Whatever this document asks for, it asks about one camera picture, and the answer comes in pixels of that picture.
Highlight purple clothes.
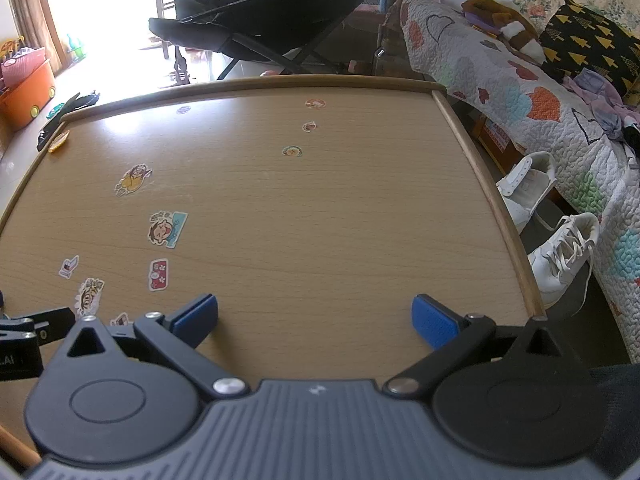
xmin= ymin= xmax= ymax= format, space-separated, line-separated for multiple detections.
xmin=560 ymin=69 xmax=640 ymax=161

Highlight quilted heart pattern blanket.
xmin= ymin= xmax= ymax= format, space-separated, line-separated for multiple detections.
xmin=385 ymin=0 xmax=640 ymax=361

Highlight white laced sneaker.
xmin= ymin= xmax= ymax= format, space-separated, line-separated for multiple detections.
xmin=527 ymin=212 xmax=601 ymax=310

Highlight person's dark pants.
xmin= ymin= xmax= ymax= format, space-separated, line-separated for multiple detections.
xmin=590 ymin=362 xmax=640 ymax=466

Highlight black yellow tree pattern pillow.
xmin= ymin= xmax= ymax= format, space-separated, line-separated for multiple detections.
xmin=539 ymin=0 xmax=640 ymax=98

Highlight green plastic toy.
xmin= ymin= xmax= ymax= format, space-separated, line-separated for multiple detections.
xmin=66 ymin=34 xmax=88 ymax=63

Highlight beige curtain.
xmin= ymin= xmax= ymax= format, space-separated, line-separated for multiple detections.
xmin=0 ymin=0 xmax=68 ymax=73

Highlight brown white plush toy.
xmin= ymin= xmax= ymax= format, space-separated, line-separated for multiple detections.
xmin=461 ymin=0 xmax=546 ymax=65

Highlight green trash bin black bag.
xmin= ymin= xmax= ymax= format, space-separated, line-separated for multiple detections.
xmin=36 ymin=91 xmax=101 ymax=152

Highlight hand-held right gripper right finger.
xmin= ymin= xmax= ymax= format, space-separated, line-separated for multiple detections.
xmin=382 ymin=294 xmax=573 ymax=401

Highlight white open sneaker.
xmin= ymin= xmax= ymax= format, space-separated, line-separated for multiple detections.
xmin=496 ymin=151 xmax=558 ymax=235

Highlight black folding lounge chair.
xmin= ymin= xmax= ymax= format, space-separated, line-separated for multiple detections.
xmin=148 ymin=0 xmax=416 ymax=81

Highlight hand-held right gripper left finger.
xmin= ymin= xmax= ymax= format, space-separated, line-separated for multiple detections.
xmin=64 ymin=294 xmax=251 ymax=401

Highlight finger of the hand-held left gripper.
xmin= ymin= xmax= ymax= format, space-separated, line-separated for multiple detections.
xmin=0 ymin=307 xmax=76 ymax=346

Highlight orange storage bin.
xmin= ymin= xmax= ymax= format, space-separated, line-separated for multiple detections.
xmin=0 ymin=59 xmax=57 ymax=132

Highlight pink plastic basket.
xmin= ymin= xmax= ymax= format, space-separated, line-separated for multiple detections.
xmin=0 ymin=46 xmax=48 ymax=88

